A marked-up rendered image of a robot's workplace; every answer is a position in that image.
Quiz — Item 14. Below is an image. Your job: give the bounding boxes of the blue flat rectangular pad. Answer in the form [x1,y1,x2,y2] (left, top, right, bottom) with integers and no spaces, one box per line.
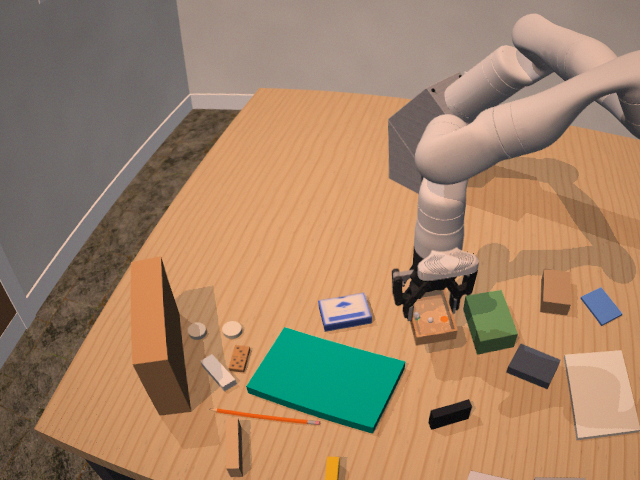
[580,287,622,326]

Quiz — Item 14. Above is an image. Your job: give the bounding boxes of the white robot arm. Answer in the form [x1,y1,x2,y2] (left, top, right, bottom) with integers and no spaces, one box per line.
[414,14,640,281]

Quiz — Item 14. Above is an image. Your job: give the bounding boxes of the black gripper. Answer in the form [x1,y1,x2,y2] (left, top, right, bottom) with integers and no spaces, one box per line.
[392,248,478,321]

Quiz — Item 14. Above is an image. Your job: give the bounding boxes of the beige round disc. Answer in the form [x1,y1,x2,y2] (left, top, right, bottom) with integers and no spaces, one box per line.
[188,322,207,340]
[222,321,242,339]

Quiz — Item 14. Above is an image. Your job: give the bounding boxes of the green flat rectangular slab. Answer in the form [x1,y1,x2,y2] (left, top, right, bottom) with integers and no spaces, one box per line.
[246,327,405,434]

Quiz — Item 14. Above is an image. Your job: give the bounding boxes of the small olive block with orange top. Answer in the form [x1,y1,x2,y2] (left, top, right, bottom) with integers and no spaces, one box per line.
[325,457,340,480]

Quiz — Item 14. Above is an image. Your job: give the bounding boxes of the brown domino tile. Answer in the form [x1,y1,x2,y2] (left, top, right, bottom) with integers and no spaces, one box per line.
[229,345,250,373]

